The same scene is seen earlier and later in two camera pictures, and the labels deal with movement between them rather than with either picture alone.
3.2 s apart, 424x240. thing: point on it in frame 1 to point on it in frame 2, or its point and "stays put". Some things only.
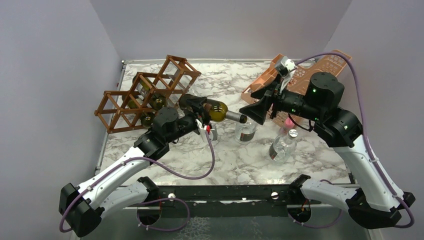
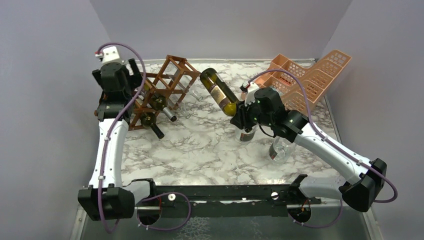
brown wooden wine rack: [120, 111] stays put
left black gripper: [197, 103] to [137, 76]
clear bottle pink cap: [289, 128] to [281, 149]
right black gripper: [257, 111] to [240, 118]
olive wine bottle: [219, 112] to [219, 90]
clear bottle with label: [244, 133] stays put
